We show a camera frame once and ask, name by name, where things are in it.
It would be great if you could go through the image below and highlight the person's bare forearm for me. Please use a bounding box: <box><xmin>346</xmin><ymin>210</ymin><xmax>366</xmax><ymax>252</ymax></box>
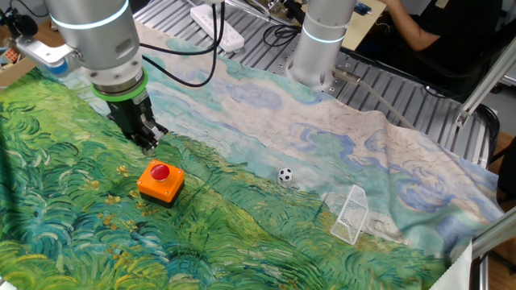
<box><xmin>381</xmin><ymin>0</ymin><xmax>443</xmax><ymax>52</ymax></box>

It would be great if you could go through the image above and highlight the seated person in black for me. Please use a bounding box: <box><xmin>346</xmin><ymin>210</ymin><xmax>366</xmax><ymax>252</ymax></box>
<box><xmin>356</xmin><ymin>0</ymin><xmax>516</xmax><ymax>104</ymax></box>

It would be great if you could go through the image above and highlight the white miniature goal net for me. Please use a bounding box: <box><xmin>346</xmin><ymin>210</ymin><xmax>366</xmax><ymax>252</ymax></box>
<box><xmin>329</xmin><ymin>184</ymin><xmax>370</xmax><ymax>246</ymax></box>

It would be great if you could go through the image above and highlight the slanted aluminium frame post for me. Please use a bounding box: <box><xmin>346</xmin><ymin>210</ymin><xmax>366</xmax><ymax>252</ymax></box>
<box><xmin>454</xmin><ymin>46</ymin><xmax>516</xmax><ymax>129</ymax></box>

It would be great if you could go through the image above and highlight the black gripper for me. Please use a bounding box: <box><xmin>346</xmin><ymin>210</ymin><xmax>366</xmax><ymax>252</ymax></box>
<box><xmin>106</xmin><ymin>93</ymin><xmax>169</xmax><ymax>156</ymax></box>

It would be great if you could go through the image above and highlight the aluminium frame bar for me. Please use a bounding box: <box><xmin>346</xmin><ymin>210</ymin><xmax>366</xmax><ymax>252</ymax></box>
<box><xmin>469</xmin><ymin>217</ymin><xmax>516</xmax><ymax>290</ymax></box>

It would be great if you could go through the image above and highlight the white sheet corner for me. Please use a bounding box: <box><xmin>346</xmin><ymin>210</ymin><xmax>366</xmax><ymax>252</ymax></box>
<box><xmin>429</xmin><ymin>240</ymin><xmax>473</xmax><ymax>290</ymax></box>

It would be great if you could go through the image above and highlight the light wooden board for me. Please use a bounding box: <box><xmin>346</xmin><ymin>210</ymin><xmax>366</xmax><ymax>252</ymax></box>
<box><xmin>340</xmin><ymin>0</ymin><xmax>388</xmax><ymax>52</ymax></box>

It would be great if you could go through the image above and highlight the black coiled cable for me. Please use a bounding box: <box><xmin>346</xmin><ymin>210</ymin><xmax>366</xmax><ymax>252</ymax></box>
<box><xmin>262</xmin><ymin>23</ymin><xmax>302</xmax><ymax>48</ymax></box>

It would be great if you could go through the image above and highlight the cardboard box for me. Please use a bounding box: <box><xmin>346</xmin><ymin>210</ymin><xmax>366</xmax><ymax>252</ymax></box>
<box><xmin>0</xmin><ymin>19</ymin><xmax>54</xmax><ymax>88</ymax></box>

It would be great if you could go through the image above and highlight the painted landscape cloth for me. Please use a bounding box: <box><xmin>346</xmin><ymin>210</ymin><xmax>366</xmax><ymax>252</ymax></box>
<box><xmin>0</xmin><ymin>22</ymin><xmax>505</xmax><ymax>290</ymax></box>

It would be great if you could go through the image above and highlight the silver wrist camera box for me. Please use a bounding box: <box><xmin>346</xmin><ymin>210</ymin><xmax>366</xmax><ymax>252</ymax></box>
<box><xmin>15</xmin><ymin>35</ymin><xmax>82</xmax><ymax>78</ymax></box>

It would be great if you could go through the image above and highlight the black cable bundle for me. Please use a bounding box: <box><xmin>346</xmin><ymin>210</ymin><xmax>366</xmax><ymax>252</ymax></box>
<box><xmin>475</xmin><ymin>103</ymin><xmax>501</xmax><ymax>163</ymax></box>

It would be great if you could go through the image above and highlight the black camera cable connector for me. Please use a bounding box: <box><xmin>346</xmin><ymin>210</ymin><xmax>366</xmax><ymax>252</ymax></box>
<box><xmin>2</xmin><ymin>7</ymin><xmax>40</xmax><ymax>39</ymax></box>

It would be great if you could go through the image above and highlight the orange box with red button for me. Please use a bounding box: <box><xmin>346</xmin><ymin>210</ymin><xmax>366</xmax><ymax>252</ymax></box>
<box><xmin>136</xmin><ymin>159</ymin><xmax>186</xmax><ymax>209</ymax></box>

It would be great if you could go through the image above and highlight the Rubik's cube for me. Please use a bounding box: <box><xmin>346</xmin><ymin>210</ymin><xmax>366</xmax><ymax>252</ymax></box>
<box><xmin>2</xmin><ymin>48</ymin><xmax>21</xmax><ymax>65</ymax></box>

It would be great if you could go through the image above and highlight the white power strip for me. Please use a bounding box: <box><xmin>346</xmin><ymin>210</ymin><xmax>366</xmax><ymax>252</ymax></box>
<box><xmin>189</xmin><ymin>3</ymin><xmax>246</xmax><ymax>53</ymax></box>

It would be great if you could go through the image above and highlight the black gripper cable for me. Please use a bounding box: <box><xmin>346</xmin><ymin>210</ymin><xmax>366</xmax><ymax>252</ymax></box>
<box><xmin>139</xmin><ymin>0</ymin><xmax>227</xmax><ymax>89</ymax></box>

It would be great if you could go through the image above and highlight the grey corrugated hose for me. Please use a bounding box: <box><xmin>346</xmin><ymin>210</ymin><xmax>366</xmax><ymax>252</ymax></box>
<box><xmin>332</xmin><ymin>66</ymin><xmax>416</xmax><ymax>131</ymax></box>

